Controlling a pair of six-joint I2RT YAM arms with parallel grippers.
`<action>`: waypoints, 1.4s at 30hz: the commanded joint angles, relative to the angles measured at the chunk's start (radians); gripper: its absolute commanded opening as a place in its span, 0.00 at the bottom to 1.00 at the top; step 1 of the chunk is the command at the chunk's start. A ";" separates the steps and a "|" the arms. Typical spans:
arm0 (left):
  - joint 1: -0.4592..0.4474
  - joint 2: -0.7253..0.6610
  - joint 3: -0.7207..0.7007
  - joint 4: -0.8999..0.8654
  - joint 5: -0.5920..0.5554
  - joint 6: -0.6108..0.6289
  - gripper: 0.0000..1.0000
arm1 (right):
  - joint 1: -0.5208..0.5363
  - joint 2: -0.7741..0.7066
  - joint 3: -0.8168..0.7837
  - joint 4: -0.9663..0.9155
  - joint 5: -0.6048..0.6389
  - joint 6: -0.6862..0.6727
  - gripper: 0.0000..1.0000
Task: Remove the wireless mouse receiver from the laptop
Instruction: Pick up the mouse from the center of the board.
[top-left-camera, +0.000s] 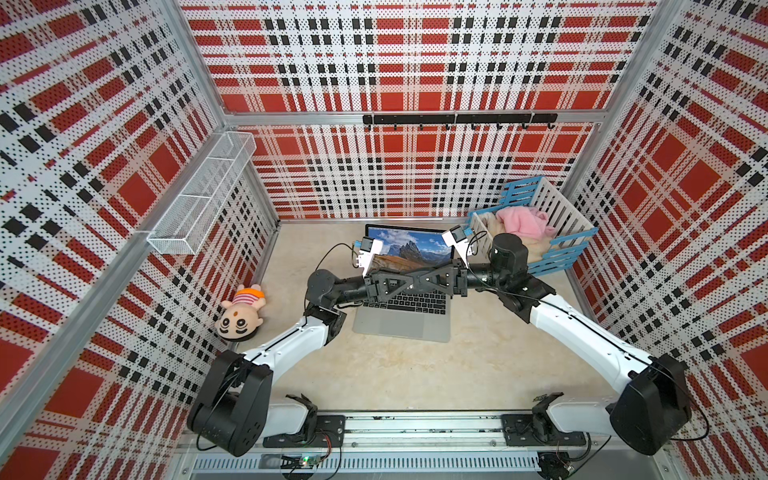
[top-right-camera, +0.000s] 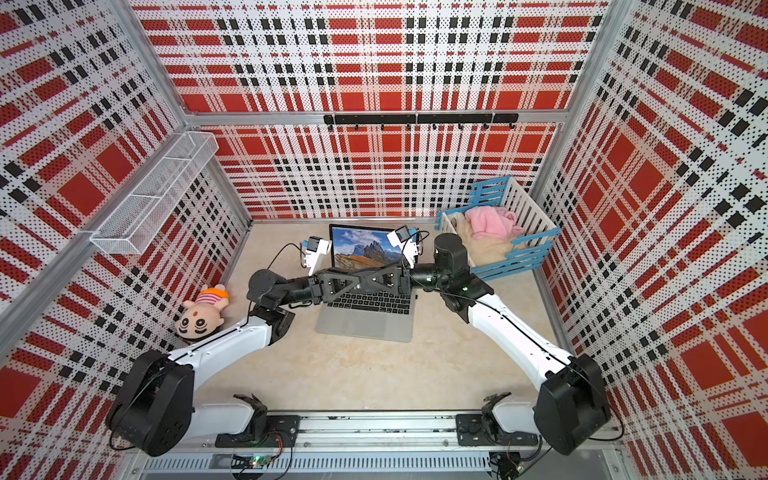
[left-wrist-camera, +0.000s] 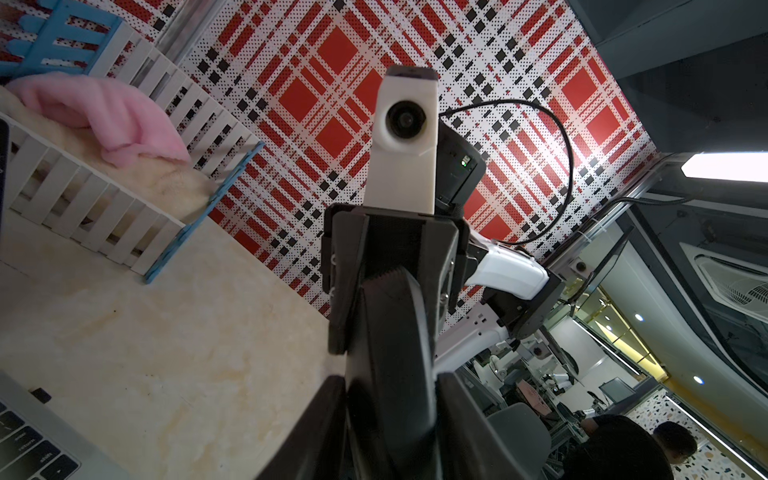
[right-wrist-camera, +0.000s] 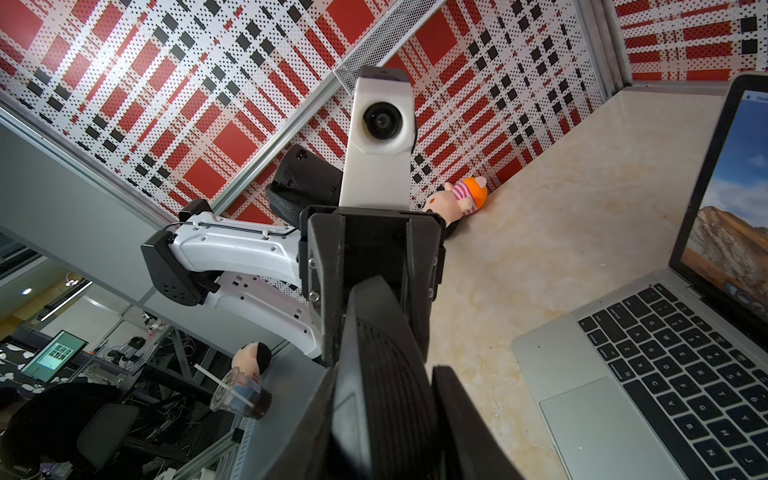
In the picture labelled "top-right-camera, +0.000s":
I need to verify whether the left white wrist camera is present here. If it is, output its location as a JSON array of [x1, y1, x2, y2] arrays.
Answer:
[[300, 236, 332, 276]]

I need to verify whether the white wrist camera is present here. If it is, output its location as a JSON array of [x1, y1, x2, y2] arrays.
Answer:
[[300, 236, 332, 276], [387, 226, 420, 268]]

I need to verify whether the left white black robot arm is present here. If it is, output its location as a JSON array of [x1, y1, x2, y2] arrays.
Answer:
[[105, 265, 410, 457]]

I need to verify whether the orange plush doll toy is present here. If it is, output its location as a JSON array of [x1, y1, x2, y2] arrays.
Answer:
[[174, 283, 230, 343]]

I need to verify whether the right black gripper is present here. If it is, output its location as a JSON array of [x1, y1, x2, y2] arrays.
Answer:
[[367, 259, 450, 297]]

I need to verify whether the cream fluffy cloth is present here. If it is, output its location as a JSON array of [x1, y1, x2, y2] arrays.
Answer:
[[449, 213, 516, 267]]

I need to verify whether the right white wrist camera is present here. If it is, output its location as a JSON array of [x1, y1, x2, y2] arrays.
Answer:
[[387, 226, 420, 268]]

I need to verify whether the silver open laptop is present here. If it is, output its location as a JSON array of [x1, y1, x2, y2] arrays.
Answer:
[[316, 224, 420, 343]]

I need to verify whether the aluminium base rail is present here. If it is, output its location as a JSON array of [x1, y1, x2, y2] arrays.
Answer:
[[118, 410, 635, 479]]

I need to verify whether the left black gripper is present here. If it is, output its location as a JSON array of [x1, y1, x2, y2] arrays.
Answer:
[[277, 266, 362, 307]]

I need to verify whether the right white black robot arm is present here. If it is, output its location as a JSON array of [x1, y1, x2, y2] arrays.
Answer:
[[387, 226, 611, 455]]

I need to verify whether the white blue slatted crate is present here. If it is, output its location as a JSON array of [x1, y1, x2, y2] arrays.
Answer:
[[436, 176, 560, 281]]

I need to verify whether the white wire mesh shelf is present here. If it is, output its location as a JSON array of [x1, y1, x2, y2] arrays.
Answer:
[[90, 131, 218, 255]]

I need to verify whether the black wall hook rail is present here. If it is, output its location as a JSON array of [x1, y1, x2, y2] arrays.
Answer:
[[323, 113, 520, 127]]

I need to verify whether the pink cloth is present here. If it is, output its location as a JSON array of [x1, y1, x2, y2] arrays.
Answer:
[[464, 206, 525, 240]]

